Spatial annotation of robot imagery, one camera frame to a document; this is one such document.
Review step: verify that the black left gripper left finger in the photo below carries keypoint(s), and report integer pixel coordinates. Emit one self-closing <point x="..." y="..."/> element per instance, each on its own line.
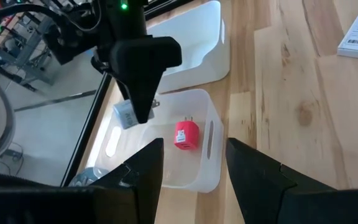
<point x="149" y="174"/>

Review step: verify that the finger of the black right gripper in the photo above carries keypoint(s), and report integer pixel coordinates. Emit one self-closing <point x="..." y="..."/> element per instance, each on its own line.
<point x="145" y="68"/>
<point x="122" y="88"/>

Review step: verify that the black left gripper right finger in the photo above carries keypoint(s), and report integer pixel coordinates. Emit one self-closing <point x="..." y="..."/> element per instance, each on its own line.
<point x="253" y="186"/>

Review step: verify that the white wall charger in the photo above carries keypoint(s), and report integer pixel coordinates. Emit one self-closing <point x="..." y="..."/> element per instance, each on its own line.
<point x="126" y="116"/>

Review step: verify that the pink wall charger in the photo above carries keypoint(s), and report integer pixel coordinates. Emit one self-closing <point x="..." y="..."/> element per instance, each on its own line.
<point x="186" y="135"/>

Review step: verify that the clear plastic bin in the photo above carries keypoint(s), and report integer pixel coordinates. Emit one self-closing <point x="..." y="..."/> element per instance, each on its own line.
<point x="185" y="168"/>

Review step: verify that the white plastic bin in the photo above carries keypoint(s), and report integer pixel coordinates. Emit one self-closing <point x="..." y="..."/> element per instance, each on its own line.
<point x="197" y="37"/>

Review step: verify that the dark grey metal stand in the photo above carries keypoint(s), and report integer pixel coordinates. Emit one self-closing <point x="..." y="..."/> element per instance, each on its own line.
<point x="33" y="46"/>

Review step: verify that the black aluminium table frame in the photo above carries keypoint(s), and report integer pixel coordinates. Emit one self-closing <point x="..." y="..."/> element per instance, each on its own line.
<point x="89" y="124"/>

